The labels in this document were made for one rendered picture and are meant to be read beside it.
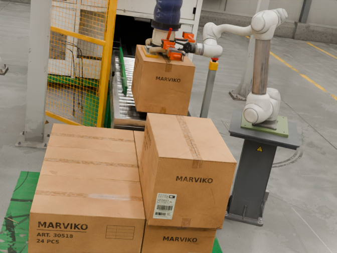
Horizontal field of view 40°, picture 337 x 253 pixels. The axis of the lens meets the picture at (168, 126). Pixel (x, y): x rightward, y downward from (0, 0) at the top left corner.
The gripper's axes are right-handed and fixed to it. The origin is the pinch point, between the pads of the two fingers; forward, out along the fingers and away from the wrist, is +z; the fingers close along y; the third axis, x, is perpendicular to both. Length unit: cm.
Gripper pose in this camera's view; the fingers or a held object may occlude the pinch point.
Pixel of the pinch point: (168, 44)
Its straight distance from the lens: 350.9
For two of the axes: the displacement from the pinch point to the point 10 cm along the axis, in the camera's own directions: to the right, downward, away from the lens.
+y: -1.6, 9.2, 3.6
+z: -9.8, -1.0, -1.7
